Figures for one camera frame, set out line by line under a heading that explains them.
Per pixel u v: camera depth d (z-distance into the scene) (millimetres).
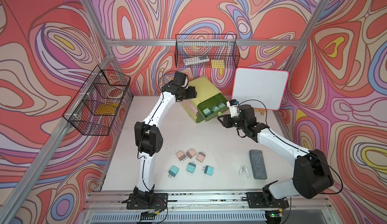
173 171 819
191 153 881
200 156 868
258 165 822
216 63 908
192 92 820
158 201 719
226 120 781
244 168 822
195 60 886
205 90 936
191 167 837
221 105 925
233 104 750
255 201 727
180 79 718
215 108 908
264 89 984
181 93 750
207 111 889
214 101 901
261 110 1046
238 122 721
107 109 717
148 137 548
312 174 426
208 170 822
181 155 869
